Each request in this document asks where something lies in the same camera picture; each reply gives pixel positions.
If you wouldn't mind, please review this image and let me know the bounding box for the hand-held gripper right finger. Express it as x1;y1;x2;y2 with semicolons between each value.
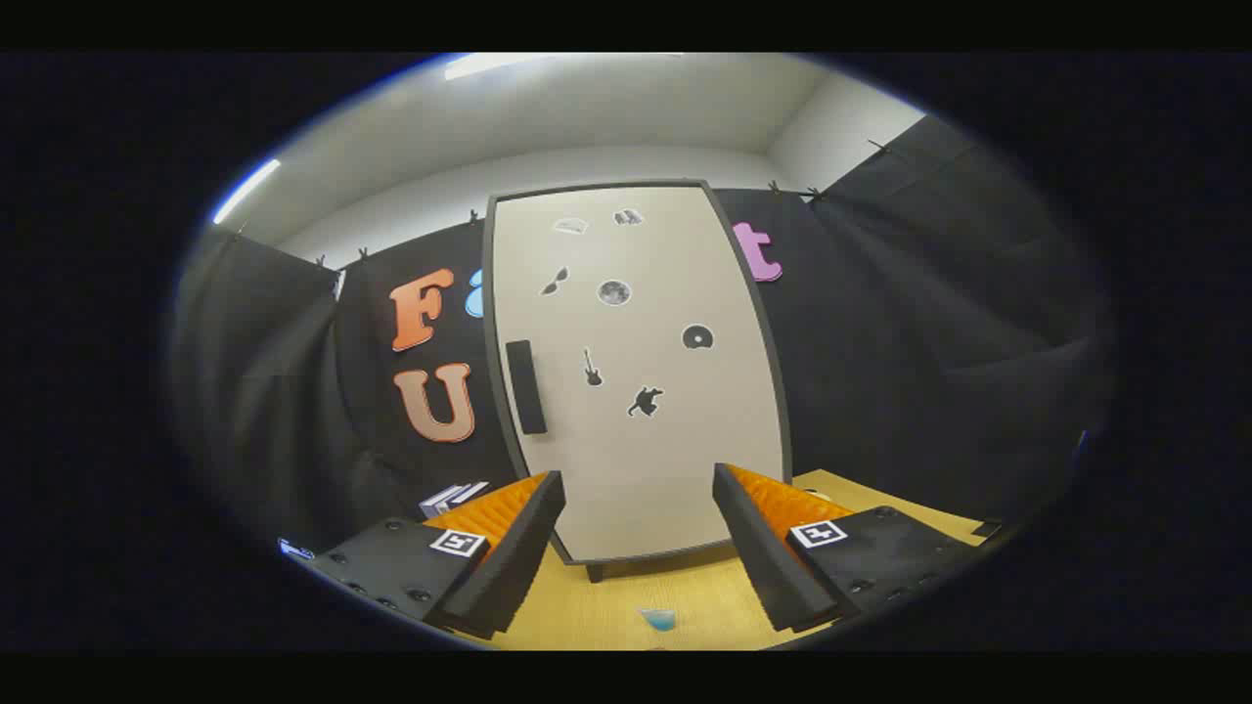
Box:
712;462;989;634

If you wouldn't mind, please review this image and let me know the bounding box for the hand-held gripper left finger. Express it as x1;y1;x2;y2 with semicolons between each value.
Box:
311;470;567;641

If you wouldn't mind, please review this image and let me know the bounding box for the grey cabinet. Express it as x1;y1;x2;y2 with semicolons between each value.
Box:
482;179;795;585

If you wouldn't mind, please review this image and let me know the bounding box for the stack of books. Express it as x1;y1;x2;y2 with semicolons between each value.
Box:
419;481;490;519

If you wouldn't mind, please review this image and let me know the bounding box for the black cabinet door handle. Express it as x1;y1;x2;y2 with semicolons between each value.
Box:
505;340;549;435

